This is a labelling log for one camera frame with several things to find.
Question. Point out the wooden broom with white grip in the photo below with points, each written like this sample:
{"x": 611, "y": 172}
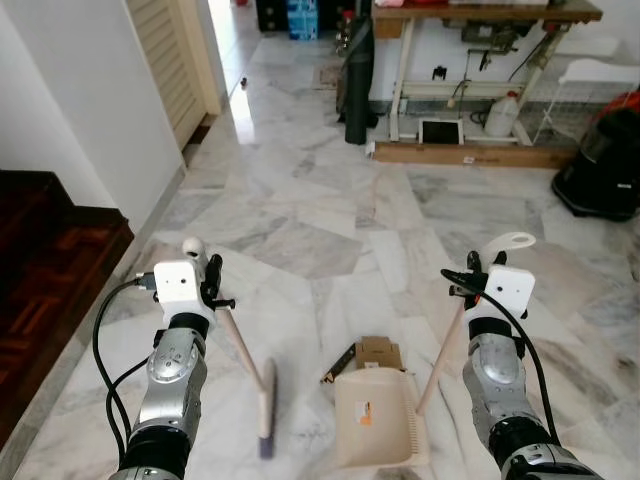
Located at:
{"x": 264, "y": 405}

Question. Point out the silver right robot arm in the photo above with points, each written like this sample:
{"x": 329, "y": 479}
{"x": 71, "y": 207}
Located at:
{"x": 500, "y": 375}

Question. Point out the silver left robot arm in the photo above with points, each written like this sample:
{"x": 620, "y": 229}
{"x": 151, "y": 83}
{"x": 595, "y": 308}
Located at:
{"x": 172, "y": 375}

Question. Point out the brown cardboard piece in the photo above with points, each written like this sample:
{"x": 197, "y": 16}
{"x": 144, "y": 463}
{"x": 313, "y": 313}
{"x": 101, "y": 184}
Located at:
{"x": 375, "y": 352}

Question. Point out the white framed tablet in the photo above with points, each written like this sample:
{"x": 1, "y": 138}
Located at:
{"x": 438, "y": 132}

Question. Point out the white plastic jug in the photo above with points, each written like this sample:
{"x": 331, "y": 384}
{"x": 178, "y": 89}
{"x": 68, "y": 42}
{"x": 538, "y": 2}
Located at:
{"x": 501, "y": 118}

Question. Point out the dark wooden step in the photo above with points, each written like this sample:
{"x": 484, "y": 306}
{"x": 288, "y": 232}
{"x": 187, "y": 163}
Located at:
{"x": 45, "y": 290}

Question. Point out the louvered wooden door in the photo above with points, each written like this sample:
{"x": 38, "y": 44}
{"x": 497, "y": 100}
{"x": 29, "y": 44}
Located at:
{"x": 175, "y": 60}

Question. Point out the red item on vacuum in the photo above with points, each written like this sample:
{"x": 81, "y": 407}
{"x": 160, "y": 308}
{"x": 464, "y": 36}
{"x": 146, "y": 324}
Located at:
{"x": 622, "y": 100}

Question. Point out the blue box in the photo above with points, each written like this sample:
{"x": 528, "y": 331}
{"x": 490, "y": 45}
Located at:
{"x": 302, "y": 18}

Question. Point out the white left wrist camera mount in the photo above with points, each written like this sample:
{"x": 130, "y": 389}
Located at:
{"x": 178, "y": 283}

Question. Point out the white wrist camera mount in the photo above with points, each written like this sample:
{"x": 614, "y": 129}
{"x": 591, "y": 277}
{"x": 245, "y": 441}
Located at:
{"x": 510, "y": 292}
{"x": 178, "y": 283}

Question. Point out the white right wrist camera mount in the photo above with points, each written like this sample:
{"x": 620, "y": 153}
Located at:
{"x": 510, "y": 292}

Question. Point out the wooden-top white-frame work table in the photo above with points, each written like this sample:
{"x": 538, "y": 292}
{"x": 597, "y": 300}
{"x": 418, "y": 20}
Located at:
{"x": 480, "y": 12}

